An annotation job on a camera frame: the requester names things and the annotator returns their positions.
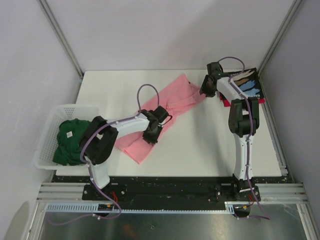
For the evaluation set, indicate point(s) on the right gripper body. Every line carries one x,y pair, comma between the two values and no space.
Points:
206,88

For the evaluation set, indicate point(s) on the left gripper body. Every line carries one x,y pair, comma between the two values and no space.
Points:
152,136

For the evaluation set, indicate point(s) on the pink t shirt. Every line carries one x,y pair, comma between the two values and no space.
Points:
174,100

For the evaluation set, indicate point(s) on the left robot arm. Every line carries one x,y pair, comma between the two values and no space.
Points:
99,138

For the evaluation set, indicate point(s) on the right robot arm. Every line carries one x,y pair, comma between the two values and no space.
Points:
243,122

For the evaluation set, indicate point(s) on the green t shirt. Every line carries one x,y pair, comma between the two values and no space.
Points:
68,139

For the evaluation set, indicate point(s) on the white perforated plastic basket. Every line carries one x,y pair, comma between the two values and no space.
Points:
47,144

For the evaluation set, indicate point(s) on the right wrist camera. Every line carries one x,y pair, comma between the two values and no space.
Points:
214,68

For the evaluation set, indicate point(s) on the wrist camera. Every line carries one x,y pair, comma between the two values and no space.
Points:
214,68
162,115

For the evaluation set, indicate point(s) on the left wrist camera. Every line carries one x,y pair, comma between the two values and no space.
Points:
162,115

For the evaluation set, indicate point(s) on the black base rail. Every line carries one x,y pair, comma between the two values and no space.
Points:
168,192

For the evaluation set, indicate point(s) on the white cable duct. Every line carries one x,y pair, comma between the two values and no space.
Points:
103,208

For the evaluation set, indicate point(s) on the right aluminium frame post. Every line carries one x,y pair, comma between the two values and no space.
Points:
284,27

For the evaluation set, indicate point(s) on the aluminium frame post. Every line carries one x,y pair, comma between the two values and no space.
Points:
284,27
48,13

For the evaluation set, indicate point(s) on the left aluminium frame post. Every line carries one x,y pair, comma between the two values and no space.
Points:
48,13

